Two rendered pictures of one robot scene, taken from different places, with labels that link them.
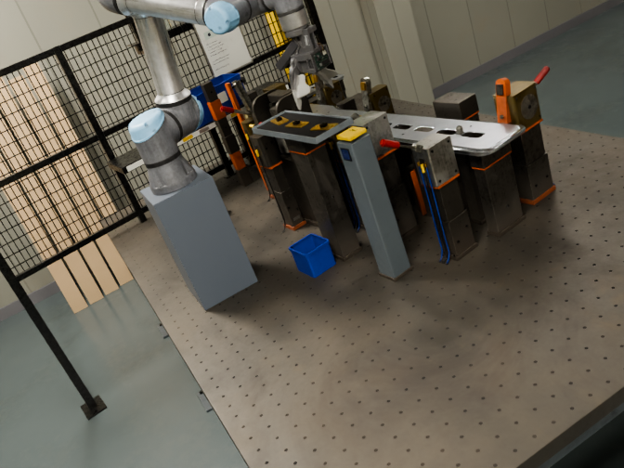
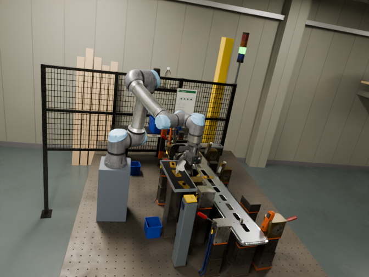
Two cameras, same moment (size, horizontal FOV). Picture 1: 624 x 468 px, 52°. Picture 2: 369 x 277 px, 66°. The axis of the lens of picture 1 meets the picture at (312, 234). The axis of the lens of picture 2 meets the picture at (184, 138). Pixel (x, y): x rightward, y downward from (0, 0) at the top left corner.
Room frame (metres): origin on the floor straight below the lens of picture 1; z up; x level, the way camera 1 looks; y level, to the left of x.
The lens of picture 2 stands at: (0.32, -0.22, 1.99)
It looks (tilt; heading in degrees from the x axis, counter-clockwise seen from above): 20 degrees down; 5
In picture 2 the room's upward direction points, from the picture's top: 9 degrees clockwise
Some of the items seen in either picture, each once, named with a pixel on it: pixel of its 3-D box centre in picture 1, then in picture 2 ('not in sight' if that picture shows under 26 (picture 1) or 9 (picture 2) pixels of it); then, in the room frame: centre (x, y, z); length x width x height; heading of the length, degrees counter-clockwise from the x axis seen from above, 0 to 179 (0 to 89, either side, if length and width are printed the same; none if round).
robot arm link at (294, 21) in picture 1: (294, 20); (195, 138); (1.76, -0.16, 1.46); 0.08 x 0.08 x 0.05
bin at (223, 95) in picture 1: (211, 99); (165, 124); (3.00, 0.22, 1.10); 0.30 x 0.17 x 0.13; 122
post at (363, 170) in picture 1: (375, 208); (183, 233); (1.66, -0.19, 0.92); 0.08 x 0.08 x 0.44; 26
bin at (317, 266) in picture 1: (312, 255); (152, 227); (1.86, 0.02, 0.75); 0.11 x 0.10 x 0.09; 26
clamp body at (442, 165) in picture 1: (442, 201); (213, 248); (1.63, -0.38, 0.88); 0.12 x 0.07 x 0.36; 116
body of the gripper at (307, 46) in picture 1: (305, 50); (193, 152); (1.75, -0.16, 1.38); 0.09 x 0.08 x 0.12; 41
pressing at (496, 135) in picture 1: (357, 122); (209, 178); (2.23, -0.30, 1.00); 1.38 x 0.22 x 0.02; 26
